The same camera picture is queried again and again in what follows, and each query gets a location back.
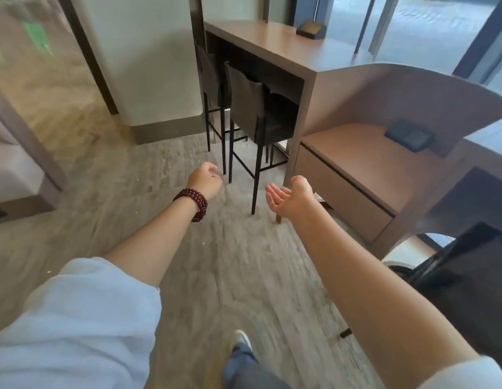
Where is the person's right hand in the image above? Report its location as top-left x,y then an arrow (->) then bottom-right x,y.
265,175 -> 321,222

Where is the person's left hand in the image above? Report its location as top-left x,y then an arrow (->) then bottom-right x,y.
186,162 -> 223,201

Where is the person's right forearm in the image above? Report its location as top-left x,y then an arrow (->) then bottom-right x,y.
291,206 -> 480,389

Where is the person's left forearm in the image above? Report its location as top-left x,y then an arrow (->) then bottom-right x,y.
102,189 -> 204,289

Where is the black bar stool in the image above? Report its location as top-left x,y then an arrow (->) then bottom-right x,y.
195,43 -> 248,175
224,62 -> 299,215

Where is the curved brown booth desk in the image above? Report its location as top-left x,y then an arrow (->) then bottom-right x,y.
275,62 -> 502,260

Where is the dark socket box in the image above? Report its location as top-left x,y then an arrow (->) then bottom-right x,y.
384,119 -> 435,153

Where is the brown high table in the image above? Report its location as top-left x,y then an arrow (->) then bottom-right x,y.
203,20 -> 375,187

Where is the black tabletop box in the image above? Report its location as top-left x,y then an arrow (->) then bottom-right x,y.
296,21 -> 327,40

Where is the person's white shoe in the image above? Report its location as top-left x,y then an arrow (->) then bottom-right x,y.
233,330 -> 252,352

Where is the grey sofa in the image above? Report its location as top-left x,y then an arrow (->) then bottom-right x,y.
0,83 -> 69,225

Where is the person's blue trouser leg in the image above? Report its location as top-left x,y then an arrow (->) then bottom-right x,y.
223,345 -> 292,389

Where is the black chair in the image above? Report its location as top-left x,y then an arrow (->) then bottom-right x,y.
340,222 -> 502,371

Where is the white shirt sleeve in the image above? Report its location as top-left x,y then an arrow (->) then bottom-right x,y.
0,257 -> 162,389

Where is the dark red bead bracelet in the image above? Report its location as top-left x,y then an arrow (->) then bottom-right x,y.
172,188 -> 208,223

